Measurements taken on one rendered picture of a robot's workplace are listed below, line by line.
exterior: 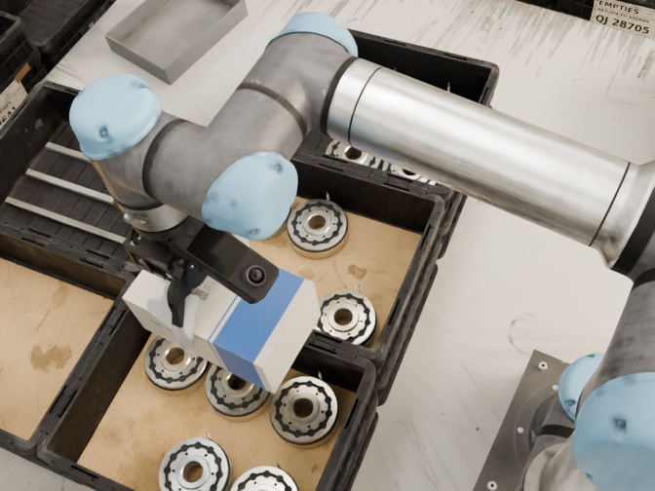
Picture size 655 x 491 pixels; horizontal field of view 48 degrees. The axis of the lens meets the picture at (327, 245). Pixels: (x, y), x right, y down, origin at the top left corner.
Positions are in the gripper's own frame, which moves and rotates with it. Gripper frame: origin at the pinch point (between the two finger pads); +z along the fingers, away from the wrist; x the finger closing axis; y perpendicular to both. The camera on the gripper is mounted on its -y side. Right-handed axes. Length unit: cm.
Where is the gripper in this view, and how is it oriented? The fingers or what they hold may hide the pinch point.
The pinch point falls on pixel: (221, 300)
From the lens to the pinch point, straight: 91.9
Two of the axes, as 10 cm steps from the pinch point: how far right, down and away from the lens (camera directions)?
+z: 1.0, 5.1, 8.6
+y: -8.7, -3.7, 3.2
